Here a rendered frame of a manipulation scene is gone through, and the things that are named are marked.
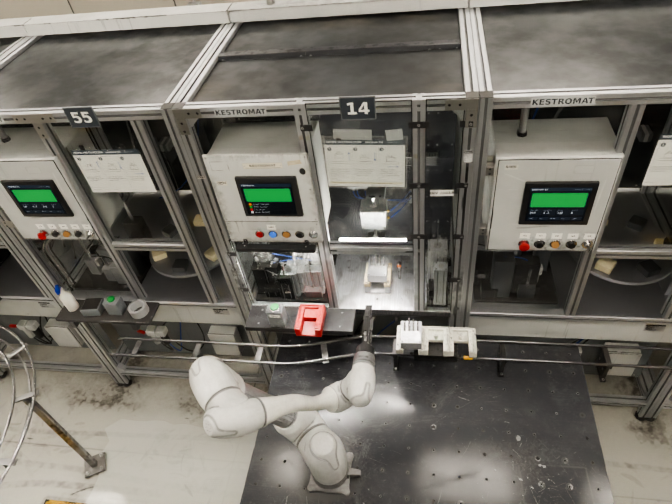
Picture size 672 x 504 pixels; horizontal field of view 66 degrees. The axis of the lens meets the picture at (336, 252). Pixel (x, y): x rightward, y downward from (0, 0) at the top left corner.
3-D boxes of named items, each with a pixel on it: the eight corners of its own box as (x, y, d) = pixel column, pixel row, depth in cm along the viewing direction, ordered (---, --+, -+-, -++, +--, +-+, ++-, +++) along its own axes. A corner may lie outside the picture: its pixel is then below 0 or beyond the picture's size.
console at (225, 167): (229, 245, 231) (199, 159, 199) (246, 204, 251) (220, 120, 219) (321, 247, 223) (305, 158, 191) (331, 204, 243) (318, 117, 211)
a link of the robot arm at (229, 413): (270, 410, 165) (250, 381, 174) (218, 426, 154) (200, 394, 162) (260, 439, 171) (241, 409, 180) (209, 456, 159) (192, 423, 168)
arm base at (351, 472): (358, 497, 214) (357, 492, 210) (306, 492, 218) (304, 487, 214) (363, 454, 227) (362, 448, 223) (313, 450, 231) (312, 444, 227)
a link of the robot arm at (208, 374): (308, 455, 225) (283, 418, 238) (334, 428, 225) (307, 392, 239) (194, 417, 165) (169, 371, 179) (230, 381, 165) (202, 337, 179)
